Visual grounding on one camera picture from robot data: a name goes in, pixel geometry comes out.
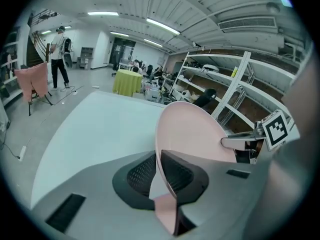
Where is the white round device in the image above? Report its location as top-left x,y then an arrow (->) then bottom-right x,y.
200,63 -> 221,73

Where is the white folding table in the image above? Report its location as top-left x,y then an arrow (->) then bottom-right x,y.
30,90 -> 176,210

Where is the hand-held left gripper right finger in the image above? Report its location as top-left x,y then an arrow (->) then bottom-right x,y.
161,148 -> 267,238

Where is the black swivel chair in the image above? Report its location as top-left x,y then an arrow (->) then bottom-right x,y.
110,62 -> 120,78

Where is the person's right forearm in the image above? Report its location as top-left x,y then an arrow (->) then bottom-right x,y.
281,55 -> 320,145

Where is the black office chair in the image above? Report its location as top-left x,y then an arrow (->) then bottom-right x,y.
193,88 -> 218,109

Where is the green-covered round table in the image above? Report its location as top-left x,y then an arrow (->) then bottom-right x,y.
112,68 -> 144,98

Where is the black power cable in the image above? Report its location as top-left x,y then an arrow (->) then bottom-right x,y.
0,123 -> 21,160

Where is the grey shelf cabinet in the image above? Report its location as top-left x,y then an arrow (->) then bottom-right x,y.
76,46 -> 95,70

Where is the salmon pink chair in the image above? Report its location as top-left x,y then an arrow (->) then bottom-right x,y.
13,61 -> 49,104

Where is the white work table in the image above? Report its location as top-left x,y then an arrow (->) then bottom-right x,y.
118,61 -> 136,71

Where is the white metal shelf rack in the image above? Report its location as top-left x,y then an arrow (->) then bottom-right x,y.
169,50 -> 302,146

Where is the white storage box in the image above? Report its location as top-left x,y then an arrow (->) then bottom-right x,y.
144,86 -> 161,102

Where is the dark double door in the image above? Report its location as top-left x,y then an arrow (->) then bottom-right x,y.
111,37 -> 137,67

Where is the staircase with railing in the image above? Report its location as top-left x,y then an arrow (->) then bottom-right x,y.
25,8 -> 52,69

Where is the white storage shelf unit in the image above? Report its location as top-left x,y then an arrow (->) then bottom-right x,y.
0,26 -> 25,107

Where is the pink big plate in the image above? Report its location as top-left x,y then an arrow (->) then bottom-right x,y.
149,101 -> 238,236

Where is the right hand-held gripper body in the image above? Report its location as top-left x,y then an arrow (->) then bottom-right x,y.
234,110 -> 289,165

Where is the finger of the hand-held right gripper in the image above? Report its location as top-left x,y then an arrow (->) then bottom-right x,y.
220,132 -> 261,151

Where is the black cloth stand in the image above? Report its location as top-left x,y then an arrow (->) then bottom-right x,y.
27,88 -> 55,117

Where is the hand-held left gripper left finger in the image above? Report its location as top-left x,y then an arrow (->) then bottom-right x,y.
30,150 -> 173,240

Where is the ceiling air vent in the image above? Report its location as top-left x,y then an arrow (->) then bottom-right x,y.
216,15 -> 278,33

